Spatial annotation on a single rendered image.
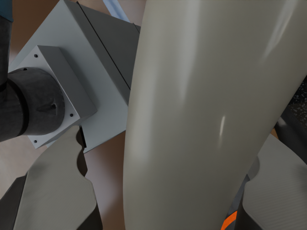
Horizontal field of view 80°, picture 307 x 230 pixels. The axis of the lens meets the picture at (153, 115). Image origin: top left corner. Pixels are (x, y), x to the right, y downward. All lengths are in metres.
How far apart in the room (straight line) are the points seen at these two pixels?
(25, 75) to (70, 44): 0.15
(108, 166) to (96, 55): 1.45
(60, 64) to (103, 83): 0.13
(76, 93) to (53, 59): 0.11
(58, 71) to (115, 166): 1.38
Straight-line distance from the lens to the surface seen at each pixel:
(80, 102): 0.55
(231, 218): 1.74
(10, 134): 0.52
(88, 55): 0.57
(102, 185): 2.07
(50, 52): 0.60
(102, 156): 1.86
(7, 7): 0.42
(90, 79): 0.57
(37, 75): 0.55
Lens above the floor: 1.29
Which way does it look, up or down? 63 degrees down
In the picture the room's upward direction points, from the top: 128 degrees counter-clockwise
